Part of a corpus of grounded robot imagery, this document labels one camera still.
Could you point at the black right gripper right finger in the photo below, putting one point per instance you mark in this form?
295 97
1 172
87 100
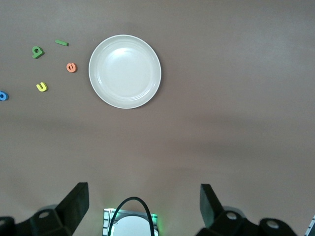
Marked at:
216 218

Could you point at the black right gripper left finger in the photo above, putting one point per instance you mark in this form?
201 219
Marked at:
71 211

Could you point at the yellow foam letter c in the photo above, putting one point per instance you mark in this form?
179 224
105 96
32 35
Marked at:
40 88

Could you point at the orange foam letter e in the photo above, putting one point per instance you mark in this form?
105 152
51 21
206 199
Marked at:
71 70

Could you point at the green foam letter b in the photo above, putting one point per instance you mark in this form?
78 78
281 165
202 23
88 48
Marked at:
41 52

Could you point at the green foam letter l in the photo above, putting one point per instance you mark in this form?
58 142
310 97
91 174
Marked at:
61 42

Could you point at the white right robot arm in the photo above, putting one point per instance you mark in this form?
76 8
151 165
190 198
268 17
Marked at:
133 227

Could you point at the blue foam letter p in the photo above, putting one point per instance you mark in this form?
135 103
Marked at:
6 97

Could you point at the beige round plate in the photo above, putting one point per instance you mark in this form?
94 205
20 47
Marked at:
125 71

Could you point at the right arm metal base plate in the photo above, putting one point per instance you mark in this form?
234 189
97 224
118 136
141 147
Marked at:
106 216

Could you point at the aluminium table edge rail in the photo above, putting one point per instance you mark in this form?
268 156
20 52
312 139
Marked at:
311 226

